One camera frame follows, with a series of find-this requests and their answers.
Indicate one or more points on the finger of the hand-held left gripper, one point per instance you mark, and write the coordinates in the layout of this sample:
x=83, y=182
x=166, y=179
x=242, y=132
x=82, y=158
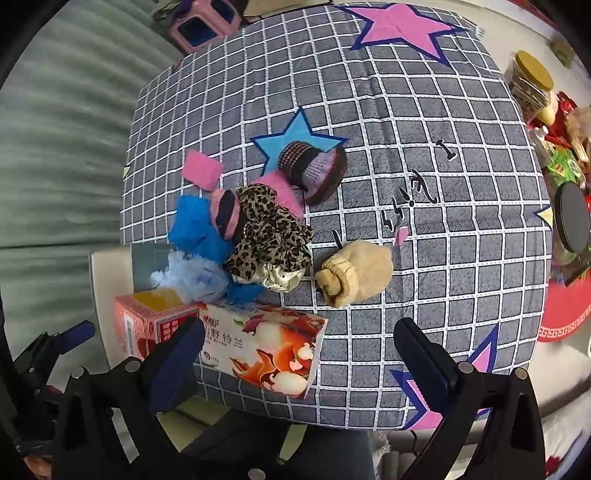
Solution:
x=81, y=331

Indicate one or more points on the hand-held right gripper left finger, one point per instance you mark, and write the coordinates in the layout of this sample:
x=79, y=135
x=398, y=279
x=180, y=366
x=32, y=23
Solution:
x=178, y=364

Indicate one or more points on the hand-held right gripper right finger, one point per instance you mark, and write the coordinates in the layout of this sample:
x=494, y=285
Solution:
x=427, y=364

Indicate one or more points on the white storage box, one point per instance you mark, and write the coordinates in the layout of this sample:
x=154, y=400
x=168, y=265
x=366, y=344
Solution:
x=108, y=286

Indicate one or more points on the light blue fluffy cloth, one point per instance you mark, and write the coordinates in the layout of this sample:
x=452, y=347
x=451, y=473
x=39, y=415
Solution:
x=194, y=277

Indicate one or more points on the beige sock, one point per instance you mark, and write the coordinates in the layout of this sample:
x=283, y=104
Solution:
x=360, y=270

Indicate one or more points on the cream polka dot scrunchie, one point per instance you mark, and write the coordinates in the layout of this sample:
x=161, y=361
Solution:
x=277, y=279

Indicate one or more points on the leopard print scrunchie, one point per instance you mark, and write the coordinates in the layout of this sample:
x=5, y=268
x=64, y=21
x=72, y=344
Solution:
x=268, y=235

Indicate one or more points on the pink and navy sock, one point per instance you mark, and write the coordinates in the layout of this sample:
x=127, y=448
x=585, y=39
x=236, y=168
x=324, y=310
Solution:
x=228, y=214

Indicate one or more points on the pink sponge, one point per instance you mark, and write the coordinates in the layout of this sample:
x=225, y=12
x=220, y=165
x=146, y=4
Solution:
x=201, y=170

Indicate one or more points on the pink fluffy cloth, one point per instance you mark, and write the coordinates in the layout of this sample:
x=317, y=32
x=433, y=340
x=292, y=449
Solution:
x=281, y=196

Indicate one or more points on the purple brown striped knit sock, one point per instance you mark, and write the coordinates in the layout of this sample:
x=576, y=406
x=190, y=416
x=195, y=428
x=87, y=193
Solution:
x=318, y=170

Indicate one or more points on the red cardboard box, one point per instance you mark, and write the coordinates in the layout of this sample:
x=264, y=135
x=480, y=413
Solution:
x=138, y=323

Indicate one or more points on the floral print tissue pack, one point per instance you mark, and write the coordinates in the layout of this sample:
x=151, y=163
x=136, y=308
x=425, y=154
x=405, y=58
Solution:
x=268, y=350

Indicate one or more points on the red round mat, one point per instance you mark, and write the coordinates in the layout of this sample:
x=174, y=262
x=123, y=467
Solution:
x=563, y=314

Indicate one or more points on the green pleated curtain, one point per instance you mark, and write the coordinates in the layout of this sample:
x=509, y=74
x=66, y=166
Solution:
x=55, y=138

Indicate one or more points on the black round disc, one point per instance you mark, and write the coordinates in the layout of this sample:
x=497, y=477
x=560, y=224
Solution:
x=572, y=217

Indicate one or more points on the checkered star print tablecloth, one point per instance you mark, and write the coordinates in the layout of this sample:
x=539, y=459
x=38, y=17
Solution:
x=415, y=138

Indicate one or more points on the jar with gold lid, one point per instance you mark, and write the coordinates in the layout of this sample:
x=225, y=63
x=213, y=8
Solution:
x=533, y=69

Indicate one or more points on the pink plastic stool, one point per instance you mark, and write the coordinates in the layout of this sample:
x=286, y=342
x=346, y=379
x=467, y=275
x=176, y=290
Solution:
x=171, y=28

